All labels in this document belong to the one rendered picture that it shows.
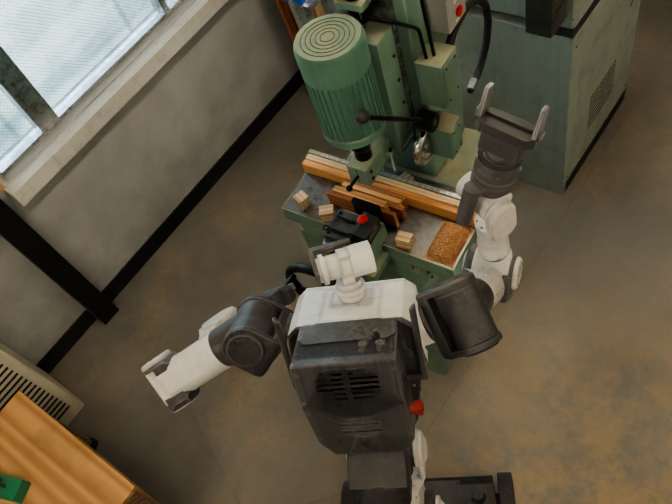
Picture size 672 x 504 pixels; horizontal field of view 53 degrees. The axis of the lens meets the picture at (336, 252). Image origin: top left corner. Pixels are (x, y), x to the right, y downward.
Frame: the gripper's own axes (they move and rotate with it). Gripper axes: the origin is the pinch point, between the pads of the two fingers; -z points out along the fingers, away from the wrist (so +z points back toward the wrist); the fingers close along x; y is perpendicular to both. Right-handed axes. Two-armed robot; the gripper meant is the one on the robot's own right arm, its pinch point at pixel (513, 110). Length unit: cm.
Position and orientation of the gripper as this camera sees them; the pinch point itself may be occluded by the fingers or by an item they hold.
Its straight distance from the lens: 127.1
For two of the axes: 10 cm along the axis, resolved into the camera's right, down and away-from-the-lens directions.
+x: -8.2, -4.6, 3.5
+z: -0.4, 6.4, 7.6
